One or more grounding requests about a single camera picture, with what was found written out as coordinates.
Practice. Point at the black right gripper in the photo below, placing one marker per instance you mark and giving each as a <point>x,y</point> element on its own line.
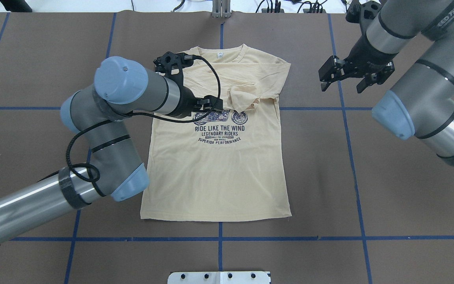
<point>360,58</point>

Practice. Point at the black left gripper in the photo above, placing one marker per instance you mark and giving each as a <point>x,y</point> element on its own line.
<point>186,103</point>

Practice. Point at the beige long-sleeve printed shirt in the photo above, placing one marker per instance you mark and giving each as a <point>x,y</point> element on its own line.
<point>228,166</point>

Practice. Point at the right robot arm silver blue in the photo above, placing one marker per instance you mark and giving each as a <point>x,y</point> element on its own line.
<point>420,103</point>

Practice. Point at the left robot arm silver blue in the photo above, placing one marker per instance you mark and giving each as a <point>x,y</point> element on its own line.
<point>101,158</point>

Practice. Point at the aluminium frame post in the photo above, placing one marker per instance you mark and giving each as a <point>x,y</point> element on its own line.
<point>221,9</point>

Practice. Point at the white central pedestal column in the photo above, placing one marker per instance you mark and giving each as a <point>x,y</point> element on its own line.
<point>220,277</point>

